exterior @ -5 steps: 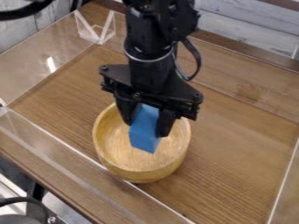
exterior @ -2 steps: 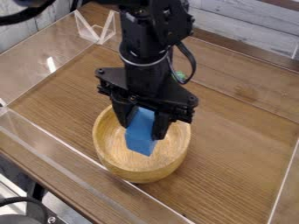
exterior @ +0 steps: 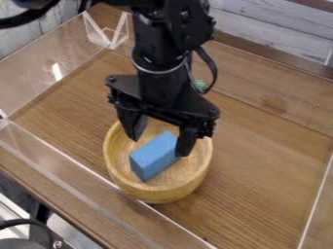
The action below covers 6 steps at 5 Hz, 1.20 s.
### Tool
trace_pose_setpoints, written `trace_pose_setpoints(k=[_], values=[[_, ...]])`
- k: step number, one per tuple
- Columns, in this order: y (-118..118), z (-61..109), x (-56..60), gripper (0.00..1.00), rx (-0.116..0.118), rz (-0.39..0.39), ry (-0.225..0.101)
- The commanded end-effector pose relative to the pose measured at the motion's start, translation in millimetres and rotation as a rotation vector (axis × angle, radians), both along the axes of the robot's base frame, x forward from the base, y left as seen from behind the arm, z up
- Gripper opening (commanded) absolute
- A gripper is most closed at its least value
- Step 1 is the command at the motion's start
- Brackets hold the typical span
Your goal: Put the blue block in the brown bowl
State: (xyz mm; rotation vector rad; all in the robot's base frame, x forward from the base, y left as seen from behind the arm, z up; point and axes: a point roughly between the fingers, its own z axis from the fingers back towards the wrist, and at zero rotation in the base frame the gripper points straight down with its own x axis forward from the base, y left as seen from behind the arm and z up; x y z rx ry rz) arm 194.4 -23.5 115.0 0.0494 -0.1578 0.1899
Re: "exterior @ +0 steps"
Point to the black table leg bracket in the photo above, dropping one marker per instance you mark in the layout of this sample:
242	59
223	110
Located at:
37	234

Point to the green white marker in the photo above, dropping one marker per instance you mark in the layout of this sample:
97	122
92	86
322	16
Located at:
199	85

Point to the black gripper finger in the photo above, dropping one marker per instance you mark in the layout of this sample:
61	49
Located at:
186	141
132	120

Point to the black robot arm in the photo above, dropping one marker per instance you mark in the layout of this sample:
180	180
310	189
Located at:
171	28

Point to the clear acrylic tray walls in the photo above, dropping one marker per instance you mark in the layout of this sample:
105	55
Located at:
266	198

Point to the brown wooden bowl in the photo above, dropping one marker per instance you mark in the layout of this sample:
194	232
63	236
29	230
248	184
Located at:
176	182

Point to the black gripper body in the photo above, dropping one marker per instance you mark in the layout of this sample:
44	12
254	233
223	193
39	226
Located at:
167	98

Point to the blue foam block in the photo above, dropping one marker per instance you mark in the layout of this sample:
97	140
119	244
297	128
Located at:
154	156

